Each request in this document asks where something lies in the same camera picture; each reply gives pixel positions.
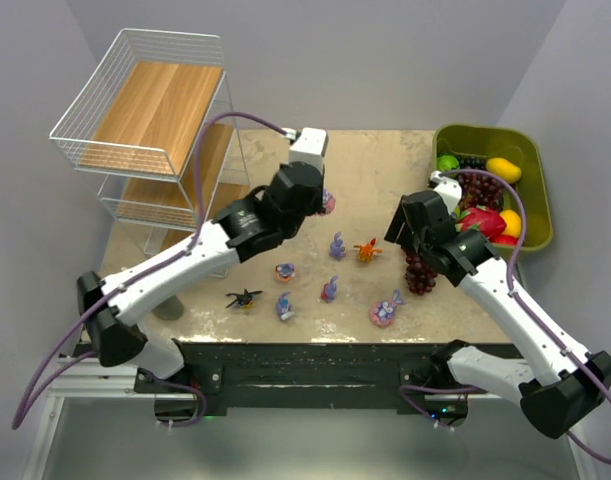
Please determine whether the green plastic bin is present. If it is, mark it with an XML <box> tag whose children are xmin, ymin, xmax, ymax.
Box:
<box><xmin>430</xmin><ymin>124</ymin><xmax>554</xmax><ymax>256</ymax></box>

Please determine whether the green watermelon toy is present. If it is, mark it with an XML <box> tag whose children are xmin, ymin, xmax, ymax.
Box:
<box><xmin>436</xmin><ymin>154</ymin><xmax>460</xmax><ymax>172</ymax></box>

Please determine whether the pink dragon fruit toy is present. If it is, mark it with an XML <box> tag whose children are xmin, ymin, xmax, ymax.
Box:
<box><xmin>455</xmin><ymin>206</ymin><xmax>507</xmax><ymax>241</ymax></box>

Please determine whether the red apple toy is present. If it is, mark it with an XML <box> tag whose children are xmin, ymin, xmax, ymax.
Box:
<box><xmin>490</xmin><ymin>234</ymin><xmax>518</xmax><ymax>246</ymax></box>

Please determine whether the yellow lemon toy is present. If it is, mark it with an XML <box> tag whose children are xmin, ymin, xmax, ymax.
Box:
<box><xmin>499</xmin><ymin>209</ymin><xmax>522</xmax><ymax>238</ymax></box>

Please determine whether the black mounting base rail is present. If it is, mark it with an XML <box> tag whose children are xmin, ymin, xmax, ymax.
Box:
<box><xmin>134</xmin><ymin>340</ymin><xmax>467</xmax><ymax>419</ymax></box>

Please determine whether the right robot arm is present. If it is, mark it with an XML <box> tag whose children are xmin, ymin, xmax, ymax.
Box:
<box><xmin>385</xmin><ymin>189</ymin><xmax>611</xmax><ymax>439</ymax></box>

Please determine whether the purple bunny standing toy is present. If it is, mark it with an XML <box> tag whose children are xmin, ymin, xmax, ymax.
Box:
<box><xmin>329</xmin><ymin>232</ymin><xmax>346</xmax><ymax>260</ymax></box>

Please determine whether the orange dragon toy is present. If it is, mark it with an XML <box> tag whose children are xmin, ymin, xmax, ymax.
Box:
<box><xmin>353</xmin><ymin>238</ymin><xmax>383</xmax><ymax>263</ymax></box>

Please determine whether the small purple bunny toy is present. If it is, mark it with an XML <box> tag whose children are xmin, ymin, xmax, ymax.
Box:
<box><xmin>275</xmin><ymin>291</ymin><xmax>294</xmax><ymax>322</ymax></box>

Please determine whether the red grape bunch in bin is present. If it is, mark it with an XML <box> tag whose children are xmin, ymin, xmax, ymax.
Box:
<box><xmin>456</xmin><ymin>173</ymin><xmax>504</xmax><ymax>212</ymax></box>

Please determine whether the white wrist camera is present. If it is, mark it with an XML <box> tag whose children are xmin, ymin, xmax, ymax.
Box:
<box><xmin>428</xmin><ymin>170</ymin><xmax>463</xmax><ymax>213</ymax></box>
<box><xmin>283</xmin><ymin>127</ymin><xmax>329</xmax><ymax>174</ymax></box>

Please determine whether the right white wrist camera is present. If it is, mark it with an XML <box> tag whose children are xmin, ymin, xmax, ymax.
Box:
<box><xmin>428</xmin><ymin>170</ymin><xmax>463</xmax><ymax>213</ymax></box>

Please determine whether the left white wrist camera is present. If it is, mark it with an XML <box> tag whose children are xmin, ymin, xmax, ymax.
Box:
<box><xmin>283</xmin><ymin>127</ymin><xmax>329</xmax><ymax>174</ymax></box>

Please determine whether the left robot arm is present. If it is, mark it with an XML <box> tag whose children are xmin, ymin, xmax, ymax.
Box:
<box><xmin>76</xmin><ymin>160</ymin><xmax>325</xmax><ymax>379</ymax></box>

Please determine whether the green bottle white cap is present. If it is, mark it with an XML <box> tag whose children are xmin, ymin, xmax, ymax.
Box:
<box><xmin>152</xmin><ymin>295</ymin><xmax>185</xmax><ymax>321</ymax></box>

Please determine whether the red grape bunch on table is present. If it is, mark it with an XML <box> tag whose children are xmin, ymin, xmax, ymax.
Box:
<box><xmin>404</xmin><ymin>251</ymin><xmax>438</xmax><ymax>296</ymax></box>

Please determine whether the white wire wooden shelf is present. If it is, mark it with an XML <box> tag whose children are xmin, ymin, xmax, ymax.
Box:
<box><xmin>49</xmin><ymin>28</ymin><xmax>250</xmax><ymax>256</ymax></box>

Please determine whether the bunny on pink donut front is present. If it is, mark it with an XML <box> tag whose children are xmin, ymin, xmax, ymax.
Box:
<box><xmin>368</xmin><ymin>289</ymin><xmax>405</xmax><ymax>328</ymax></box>

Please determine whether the purple bunny with red heart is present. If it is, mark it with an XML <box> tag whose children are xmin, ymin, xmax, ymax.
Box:
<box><xmin>320</xmin><ymin>275</ymin><xmax>338</xmax><ymax>303</ymax></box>

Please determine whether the dark blue grape bunch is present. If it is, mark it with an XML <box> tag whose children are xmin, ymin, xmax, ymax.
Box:
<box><xmin>456</xmin><ymin>155</ymin><xmax>486</xmax><ymax>170</ymax></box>

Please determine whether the yellow mango toy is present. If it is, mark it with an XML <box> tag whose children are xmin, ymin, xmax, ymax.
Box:
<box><xmin>486</xmin><ymin>157</ymin><xmax>522</xmax><ymax>184</ymax></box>

